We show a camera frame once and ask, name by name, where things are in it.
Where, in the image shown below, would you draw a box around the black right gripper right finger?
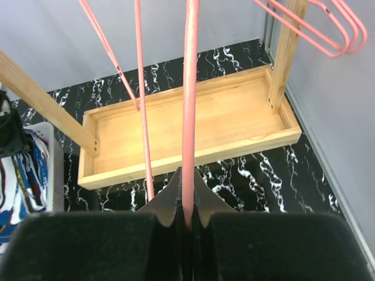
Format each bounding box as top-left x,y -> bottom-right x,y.
193,173 -> 371,280

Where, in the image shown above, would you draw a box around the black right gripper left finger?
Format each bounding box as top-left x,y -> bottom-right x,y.
1,170 -> 184,280

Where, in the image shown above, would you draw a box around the blue patterned trousers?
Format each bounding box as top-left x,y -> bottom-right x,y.
1,129 -> 51,244

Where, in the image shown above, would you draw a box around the white perforated plastic basket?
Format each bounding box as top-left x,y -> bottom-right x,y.
24,122 -> 64,212

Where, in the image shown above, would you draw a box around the wooden clothes rack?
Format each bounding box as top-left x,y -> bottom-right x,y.
1,25 -> 301,190

